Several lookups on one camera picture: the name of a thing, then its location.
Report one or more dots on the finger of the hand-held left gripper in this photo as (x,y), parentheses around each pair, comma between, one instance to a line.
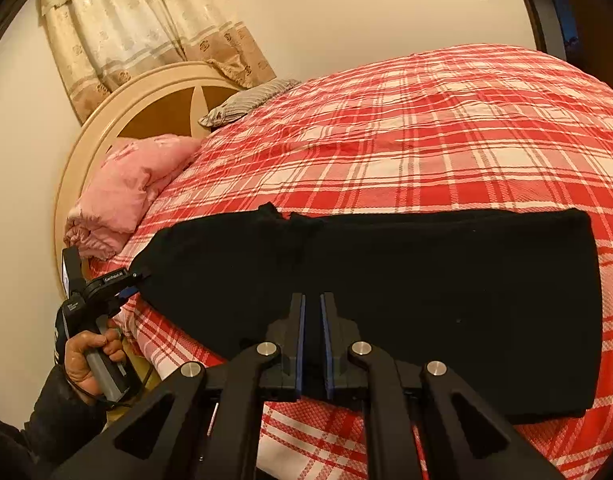
(129,291)

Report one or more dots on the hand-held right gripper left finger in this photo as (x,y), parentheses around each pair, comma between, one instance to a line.
(299,340)

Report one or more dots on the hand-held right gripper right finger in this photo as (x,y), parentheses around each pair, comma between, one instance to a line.
(329,345)

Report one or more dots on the black pants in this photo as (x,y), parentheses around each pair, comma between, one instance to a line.
(386,285)

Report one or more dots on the person's left forearm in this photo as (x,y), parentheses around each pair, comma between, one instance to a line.
(51,425)

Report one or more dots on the person's left hand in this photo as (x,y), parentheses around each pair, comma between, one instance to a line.
(79,360)

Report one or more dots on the pink quilt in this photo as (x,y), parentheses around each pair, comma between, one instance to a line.
(126,185)

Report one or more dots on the cream wooden headboard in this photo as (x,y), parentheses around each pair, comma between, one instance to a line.
(151,100)

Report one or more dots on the striped grey pillow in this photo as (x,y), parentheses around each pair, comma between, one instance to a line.
(246,102)

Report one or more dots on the red plaid bed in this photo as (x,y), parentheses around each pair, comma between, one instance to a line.
(411,135)

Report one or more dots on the beige floral curtain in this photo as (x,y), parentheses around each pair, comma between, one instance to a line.
(136,25)

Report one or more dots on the dark wooden door frame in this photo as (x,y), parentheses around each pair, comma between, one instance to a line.
(536,10)

